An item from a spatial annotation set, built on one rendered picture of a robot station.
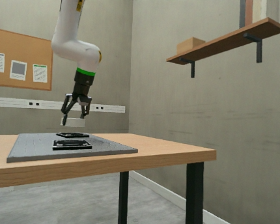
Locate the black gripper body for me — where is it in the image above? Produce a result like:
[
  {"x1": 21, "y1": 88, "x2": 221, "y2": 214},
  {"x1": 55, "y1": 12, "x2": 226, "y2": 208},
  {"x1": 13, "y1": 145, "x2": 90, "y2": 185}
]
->
[{"x1": 72, "y1": 82, "x2": 90, "y2": 100}]

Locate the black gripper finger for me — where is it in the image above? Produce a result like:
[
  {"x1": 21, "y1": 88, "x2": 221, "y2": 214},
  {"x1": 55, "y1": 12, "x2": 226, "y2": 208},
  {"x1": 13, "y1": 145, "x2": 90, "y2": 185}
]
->
[
  {"x1": 80, "y1": 103, "x2": 91, "y2": 119},
  {"x1": 61, "y1": 94, "x2": 78, "y2": 126}
]

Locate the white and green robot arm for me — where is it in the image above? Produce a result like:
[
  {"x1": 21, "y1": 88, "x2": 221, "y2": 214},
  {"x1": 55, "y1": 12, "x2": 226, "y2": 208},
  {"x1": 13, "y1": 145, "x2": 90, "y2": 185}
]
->
[{"x1": 51, "y1": 0, "x2": 102, "y2": 106}]

